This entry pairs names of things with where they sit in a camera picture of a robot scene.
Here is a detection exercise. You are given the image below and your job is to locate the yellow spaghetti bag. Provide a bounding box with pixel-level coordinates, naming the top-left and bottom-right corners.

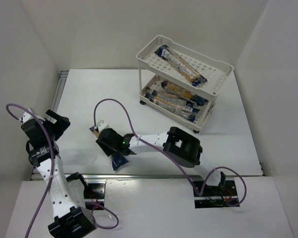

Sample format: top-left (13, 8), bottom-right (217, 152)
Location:
top-left (89, 126), bottom-right (129, 173)
top-left (161, 80), bottom-right (208, 106)

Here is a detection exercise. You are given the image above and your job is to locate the spaghetti bag with white label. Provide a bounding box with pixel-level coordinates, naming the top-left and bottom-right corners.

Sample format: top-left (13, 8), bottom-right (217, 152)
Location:
top-left (154, 45), bottom-right (208, 87)

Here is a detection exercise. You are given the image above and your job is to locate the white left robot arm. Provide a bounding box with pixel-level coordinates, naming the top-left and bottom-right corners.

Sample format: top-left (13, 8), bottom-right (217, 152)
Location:
top-left (21, 109), bottom-right (96, 238)

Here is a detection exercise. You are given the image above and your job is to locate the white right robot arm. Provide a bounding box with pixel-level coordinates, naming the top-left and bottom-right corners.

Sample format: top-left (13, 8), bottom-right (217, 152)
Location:
top-left (91, 126), bottom-right (226, 190)

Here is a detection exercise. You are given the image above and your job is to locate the cream two-tier shelf cart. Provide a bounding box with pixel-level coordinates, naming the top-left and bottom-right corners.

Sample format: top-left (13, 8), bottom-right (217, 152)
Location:
top-left (136, 35), bottom-right (234, 133)

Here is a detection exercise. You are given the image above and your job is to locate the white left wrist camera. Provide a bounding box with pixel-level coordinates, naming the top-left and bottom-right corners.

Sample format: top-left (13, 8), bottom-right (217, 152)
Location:
top-left (19, 108), bottom-right (33, 123)

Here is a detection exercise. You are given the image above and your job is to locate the aluminium table edge rail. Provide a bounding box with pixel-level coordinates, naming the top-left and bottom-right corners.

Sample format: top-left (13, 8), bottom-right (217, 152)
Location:
top-left (51, 70), bottom-right (69, 112)

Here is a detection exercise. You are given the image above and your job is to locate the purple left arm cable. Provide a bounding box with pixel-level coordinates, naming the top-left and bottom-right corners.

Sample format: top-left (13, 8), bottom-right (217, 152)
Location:
top-left (5, 103), bottom-right (119, 238)

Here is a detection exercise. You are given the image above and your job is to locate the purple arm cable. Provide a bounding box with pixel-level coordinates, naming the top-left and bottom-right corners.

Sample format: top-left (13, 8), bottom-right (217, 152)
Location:
top-left (5, 103), bottom-right (119, 238)
top-left (93, 99), bottom-right (248, 207)

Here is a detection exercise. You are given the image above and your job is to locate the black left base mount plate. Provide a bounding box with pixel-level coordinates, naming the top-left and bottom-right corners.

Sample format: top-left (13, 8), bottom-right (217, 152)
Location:
top-left (83, 180), bottom-right (106, 210)

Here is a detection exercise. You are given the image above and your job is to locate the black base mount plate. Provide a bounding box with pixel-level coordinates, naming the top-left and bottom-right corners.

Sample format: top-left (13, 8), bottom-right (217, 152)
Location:
top-left (83, 180), bottom-right (106, 210)
top-left (193, 180), bottom-right (239, 209)

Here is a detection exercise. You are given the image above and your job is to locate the front aluminium rail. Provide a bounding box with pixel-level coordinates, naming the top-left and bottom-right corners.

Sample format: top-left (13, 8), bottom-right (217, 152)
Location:
top-left (30, 173), bottom-right (203, 180)

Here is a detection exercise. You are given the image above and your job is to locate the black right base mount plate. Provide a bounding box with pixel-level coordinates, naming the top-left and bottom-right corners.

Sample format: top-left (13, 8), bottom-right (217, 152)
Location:
top-left (193, 180), bottom-right (239, 209)

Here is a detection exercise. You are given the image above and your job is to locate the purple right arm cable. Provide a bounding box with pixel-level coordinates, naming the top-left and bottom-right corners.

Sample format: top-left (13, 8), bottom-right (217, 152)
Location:
top-left (93, 99), bottom-right (248, 207)

